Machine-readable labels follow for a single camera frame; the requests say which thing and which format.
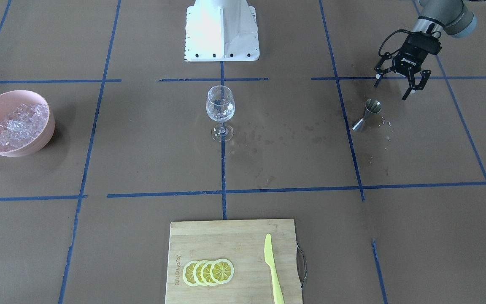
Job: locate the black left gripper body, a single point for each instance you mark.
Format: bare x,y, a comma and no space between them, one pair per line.
407,61

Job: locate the steel double jigger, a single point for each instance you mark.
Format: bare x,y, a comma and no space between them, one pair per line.
372,107

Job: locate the clear wine glass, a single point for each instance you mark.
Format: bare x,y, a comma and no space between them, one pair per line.
220,107

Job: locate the clear ice cubes pile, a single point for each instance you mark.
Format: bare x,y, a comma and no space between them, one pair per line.
22,125

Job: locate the pink ice bowl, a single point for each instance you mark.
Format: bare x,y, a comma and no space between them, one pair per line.
8,102

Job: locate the yellow plastic knife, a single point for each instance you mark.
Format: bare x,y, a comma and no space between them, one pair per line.
278,297

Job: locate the lemon slice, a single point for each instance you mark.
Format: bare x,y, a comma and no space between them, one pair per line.
222,271
188,273
197,272
205,273

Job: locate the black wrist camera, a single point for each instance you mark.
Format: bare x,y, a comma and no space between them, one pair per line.
418,43

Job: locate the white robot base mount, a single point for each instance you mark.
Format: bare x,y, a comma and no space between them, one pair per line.
221,31

